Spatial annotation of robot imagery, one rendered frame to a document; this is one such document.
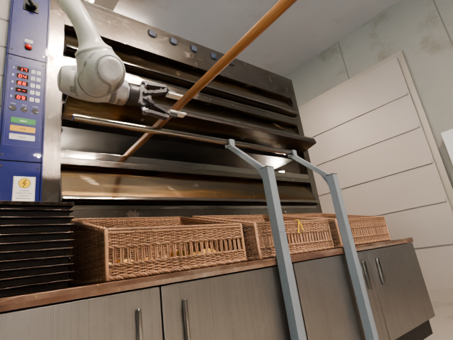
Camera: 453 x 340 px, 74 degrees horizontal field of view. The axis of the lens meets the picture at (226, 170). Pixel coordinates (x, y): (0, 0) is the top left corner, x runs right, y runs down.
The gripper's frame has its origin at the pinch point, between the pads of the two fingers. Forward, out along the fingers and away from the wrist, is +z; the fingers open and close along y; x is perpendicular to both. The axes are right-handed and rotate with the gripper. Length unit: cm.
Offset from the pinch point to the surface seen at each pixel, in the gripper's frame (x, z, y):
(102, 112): -47, -15, -18
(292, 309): 7, 36, 81
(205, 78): 21.7, -0.9, 1.7
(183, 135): -15.4, 10.9, 4.4
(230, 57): 34.4, -0.4, 2.1
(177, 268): -3, -4, 61
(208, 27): -157, 152, -234
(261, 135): -42, 90, -20
